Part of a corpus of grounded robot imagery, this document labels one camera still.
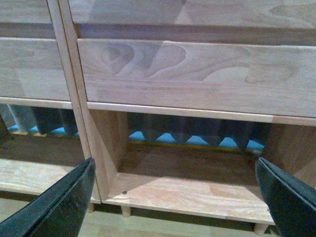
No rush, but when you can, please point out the dark pleated curtain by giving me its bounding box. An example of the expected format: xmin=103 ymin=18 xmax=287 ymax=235
xmin=0 ymin=104 xmax=271 ymax=151

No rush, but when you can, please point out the left wooden shelf unit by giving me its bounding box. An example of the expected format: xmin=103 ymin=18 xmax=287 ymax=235
xmin=0 ymin=0 xmax=91 ymax=195

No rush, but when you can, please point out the blue mat strip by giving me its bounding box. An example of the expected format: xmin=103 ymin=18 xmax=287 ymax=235
xmin=8 ymin=125 xmax=264 ymax=151

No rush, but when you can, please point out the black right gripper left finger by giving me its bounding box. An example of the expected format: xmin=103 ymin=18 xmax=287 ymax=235
xmin=0 ymin=158 xmax=96 ymax=237

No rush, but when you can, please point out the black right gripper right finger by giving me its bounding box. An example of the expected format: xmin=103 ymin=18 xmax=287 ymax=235
xmin=255 ymin=158 xmax=316 ymax=237

